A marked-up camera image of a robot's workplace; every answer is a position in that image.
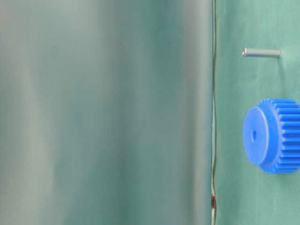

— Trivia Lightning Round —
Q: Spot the blue plastic gear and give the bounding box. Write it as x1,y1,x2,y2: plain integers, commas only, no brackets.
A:
243,98,300,173

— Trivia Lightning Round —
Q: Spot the silver metal shaft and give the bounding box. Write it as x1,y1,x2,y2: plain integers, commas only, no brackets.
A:
242,48,281,58

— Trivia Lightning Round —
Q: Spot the green table cloth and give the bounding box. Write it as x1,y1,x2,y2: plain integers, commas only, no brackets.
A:
0,0,300,225

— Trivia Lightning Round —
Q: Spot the thin grey wire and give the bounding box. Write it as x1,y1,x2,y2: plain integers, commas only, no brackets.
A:
210,0,218,225

